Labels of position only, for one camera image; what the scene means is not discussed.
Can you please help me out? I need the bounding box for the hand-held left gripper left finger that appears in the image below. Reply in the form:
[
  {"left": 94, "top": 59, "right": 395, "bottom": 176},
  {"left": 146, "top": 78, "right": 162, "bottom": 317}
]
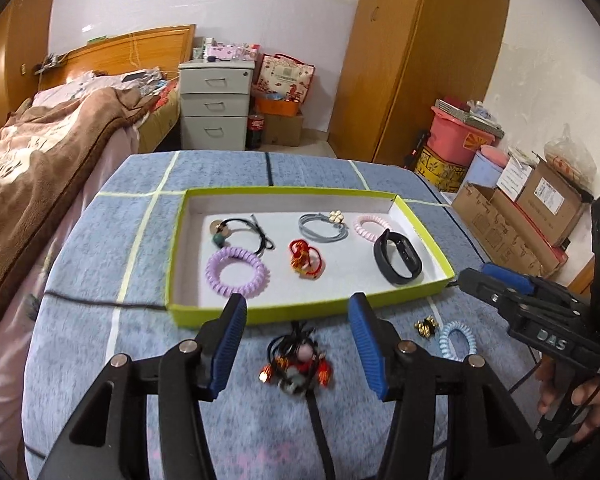
[{"left": 35, "top": 292, "right": 248, "bottom": 480}]

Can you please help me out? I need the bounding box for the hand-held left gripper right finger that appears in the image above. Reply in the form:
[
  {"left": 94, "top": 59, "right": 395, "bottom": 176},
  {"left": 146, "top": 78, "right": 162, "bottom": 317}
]
[{"left": 347, "top": 292, "right": 556, "bottom": 480}]

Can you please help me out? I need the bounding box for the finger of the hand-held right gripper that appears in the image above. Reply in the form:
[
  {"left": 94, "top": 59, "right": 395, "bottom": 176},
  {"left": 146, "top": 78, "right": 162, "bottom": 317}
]
[
  {"left": 457, "top": 268, "right": 541, "bottom": 331},
  {"left": 481, "top": 262, "right": 591, "bottom": 313}
]

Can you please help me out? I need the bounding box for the gold hair clip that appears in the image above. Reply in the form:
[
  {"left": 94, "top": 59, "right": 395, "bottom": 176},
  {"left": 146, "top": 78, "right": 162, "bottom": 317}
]
[{"left": 414, "top": 316, "right": 441, "bottom": 338}]

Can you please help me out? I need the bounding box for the green cardboard box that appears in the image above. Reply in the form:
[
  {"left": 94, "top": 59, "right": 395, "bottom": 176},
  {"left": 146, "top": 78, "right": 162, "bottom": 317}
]
[{"left": 166, "top": 186, "right": 456, "bottom": 330}]

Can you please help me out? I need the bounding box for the bundle of ornament hair ties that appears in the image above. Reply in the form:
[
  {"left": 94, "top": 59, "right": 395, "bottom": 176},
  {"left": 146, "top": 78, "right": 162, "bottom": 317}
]
[{"left": 259, "top": 322, "right": 336, "bottom": 392}]

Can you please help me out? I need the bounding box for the blue spiral hair tie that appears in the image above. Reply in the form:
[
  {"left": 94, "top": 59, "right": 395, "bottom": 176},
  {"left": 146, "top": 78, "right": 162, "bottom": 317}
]
[{"left": 439, "top": 321, "right": 478, "bottom": 363}]

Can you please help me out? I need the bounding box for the purple spiral hair tie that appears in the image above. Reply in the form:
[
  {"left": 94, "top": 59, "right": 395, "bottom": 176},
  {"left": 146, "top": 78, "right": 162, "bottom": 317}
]
[{"left": 206, "top": 247, "right": 271, "bottom": 300}]

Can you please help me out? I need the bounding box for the black smart band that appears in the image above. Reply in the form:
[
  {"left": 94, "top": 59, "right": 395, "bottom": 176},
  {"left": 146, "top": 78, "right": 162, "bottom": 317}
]
[{"left": 373, "top": 229, "right": 423, "bottom": 287}]

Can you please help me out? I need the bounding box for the black beaded hair tie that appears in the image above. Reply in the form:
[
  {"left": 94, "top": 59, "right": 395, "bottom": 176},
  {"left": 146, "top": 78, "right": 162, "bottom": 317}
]
[{"left": 209, "top": 215, "right": 277, "bottom": 257}]

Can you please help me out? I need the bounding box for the red ornament hair tie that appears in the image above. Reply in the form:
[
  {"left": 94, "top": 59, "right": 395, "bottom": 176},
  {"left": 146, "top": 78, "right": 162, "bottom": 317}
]
[{"left": 287, "top": 240, "right": 327, "bottom": 281}]

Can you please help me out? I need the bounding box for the pink spiral hair tie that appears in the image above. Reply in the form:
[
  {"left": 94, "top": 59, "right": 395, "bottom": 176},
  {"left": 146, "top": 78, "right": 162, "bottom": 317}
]
[{"left": 354, "top": 214, "right": 396, "bottom": 243}]

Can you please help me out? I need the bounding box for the grey flower hair tie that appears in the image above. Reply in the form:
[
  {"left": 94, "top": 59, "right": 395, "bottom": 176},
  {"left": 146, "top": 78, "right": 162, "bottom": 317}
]
[{"left": 299, "top": 209, "right": 352, "bottom": 242}]

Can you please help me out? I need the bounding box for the open flat cardboard box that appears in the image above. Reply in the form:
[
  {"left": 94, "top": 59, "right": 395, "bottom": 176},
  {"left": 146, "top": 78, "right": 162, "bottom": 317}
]
[{"left": 452, "top": 182, "right": 568, "bottom": 276}]

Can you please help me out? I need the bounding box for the labelled cardboard box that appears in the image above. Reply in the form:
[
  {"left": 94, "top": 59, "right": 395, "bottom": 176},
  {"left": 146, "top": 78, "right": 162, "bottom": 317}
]
[{"left": 516, "top": 160, "right": 593, "bottom": 248}]

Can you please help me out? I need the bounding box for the white labelled box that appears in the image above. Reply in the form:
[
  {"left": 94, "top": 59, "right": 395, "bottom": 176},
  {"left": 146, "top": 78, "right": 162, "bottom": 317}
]
[{"left": 497, "top": 152, "right": 536, "bottom": 201}]

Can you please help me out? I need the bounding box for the light blue container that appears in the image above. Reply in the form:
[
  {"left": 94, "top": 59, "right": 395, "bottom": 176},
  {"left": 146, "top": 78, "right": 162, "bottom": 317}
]
[{"left": 467, "top": 152, "right": 506, "bottom": 188}]

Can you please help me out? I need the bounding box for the yellow patterned box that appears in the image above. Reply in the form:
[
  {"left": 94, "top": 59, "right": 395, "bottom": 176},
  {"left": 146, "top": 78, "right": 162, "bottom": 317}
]
[{"left": 414, "top": 146, "right": 468, "bottom": 192}]

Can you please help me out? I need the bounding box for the clear plastic bag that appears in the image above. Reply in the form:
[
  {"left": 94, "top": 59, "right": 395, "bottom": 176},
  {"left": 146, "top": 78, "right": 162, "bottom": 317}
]
[{"left": 545, "top": 125, "right": 598, "bottom": 176}]

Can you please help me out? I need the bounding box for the pink plastic bin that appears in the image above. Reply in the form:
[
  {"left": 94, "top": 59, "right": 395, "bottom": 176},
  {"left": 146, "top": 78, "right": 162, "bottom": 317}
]
[{"left": 429, "top": 105, "right": 501, "bottom": 167}]

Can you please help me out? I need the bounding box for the black red stick tool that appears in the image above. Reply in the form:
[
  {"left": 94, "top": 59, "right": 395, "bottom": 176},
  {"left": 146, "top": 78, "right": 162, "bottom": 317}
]
[{"left": 405, "top": 130, "right": 428, "bottom": 171}]

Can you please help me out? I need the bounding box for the cola bottle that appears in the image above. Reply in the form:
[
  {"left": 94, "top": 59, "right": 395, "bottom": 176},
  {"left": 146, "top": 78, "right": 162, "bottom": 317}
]
[{"left": 247, "top": 112, "right": 266, "bottom": 151}]

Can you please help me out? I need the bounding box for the small brown cardboard box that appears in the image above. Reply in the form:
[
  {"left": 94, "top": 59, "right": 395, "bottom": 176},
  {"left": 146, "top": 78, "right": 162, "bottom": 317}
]
[{"left": 262, "top": 112, "right": 305, "bottom": 147}]

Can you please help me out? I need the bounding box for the pink bed sheet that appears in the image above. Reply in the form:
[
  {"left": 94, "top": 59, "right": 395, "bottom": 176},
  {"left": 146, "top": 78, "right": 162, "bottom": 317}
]
[{"left": 0, "top": 240, "right": 81, "bottom": 461}]

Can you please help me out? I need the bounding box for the large wooden wardrobe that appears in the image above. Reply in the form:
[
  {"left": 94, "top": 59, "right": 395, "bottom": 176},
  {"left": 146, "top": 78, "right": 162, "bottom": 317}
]
[{"left": 327, "top": 0, "right": 513, "bottom": 171}]

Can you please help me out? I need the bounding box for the grey drawer nightstand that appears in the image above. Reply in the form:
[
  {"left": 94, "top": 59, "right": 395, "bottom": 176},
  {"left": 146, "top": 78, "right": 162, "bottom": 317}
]
[{"left": 177, "top": 57, "right": 256, "bottom": 152}]

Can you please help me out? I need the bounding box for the orange box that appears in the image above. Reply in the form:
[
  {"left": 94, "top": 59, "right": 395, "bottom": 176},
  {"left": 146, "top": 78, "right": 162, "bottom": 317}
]
[{"left": 255, "top": 96, "right": 301, "bottom": 117}]

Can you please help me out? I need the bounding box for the brown patterned blanket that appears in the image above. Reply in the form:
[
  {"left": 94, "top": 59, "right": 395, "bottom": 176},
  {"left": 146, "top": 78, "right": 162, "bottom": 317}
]
[{"left": 0, "top": 87, "right": 161, "bottom": 341}]

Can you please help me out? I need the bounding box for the colourful clothes pile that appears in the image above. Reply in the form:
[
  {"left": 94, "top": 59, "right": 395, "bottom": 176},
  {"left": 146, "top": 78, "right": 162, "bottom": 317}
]
[{"left": 125, "top": 67, "right": 181, "bottom": 111}]

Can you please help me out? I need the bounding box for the red patterned gift bag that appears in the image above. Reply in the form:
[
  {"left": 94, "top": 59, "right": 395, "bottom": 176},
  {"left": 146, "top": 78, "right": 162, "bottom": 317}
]
[{"left": 257, "top": 52, "right": 316, "bottom": 103}]

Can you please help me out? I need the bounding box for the pink patterned box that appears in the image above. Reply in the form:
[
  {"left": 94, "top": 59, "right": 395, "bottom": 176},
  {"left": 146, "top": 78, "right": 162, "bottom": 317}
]
[{"left": 205, "top": 44, "right": 261, "bottom": 61}]

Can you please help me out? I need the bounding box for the pink pillow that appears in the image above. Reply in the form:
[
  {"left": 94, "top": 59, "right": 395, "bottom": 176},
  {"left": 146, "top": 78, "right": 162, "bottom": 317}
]
[{"left": 32, "top": 71, "right": 151, "bottom": 108}]

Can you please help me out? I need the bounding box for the wooden headboard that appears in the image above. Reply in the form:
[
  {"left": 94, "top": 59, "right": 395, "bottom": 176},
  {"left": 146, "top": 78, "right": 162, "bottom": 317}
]
[{"left": 35, "top": 24, "right": 197, "bottom": 86}]

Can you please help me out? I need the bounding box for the narrow wooden wardrobe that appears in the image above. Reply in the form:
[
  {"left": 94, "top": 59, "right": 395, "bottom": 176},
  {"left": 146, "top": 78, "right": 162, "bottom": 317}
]
[{"left": 0, "top": 0, "right": 56, "bottom": 141}]

